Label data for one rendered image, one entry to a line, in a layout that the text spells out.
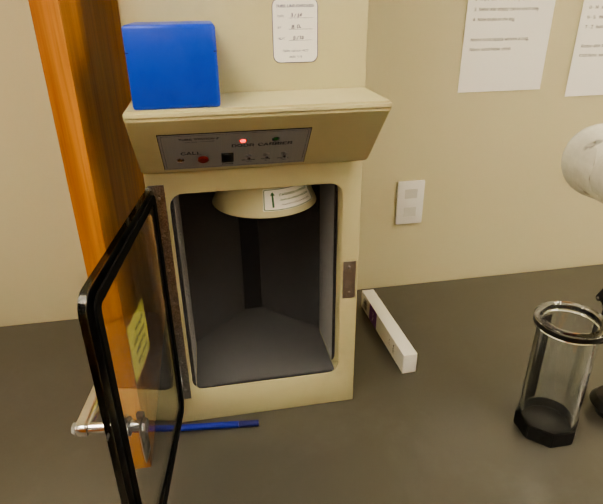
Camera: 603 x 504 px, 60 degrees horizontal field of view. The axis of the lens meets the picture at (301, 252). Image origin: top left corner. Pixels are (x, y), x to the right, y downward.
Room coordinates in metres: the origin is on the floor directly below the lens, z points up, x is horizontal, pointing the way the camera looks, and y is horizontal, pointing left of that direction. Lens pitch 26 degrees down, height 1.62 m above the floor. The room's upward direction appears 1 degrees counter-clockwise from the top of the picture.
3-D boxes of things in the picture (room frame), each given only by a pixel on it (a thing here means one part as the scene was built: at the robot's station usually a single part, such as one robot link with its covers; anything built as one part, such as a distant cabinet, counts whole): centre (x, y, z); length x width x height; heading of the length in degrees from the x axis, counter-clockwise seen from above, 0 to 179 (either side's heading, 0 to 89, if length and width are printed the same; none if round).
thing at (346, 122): (0.68, 0.05, 1.46); 0.32 x 0.12 x 0.10; 100
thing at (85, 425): (0.47, 0.23, 1.20); 0.10 x 0.05 x 0.03; 3
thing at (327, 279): (0.86, 0.08, 1.19); 0.26 x 0.24 x 0.35; 100
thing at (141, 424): (0.44, 0.18, 1.18); 0.02 x 0.02 x 0.06; 3
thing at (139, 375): (0.55, 0.20, 1.19); 0.30 x 0.01 x 0.40; 3
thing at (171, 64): (0.67, 0.15, 1.56); 0.10 x 0.10 x 0.09; 10
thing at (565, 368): (0.69, -0.42, 1.06); 0.11 x 0.11 x 0.21
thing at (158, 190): (0.71, 0.21, 1.19); 0.03 x 0.02 x 0.39; 100
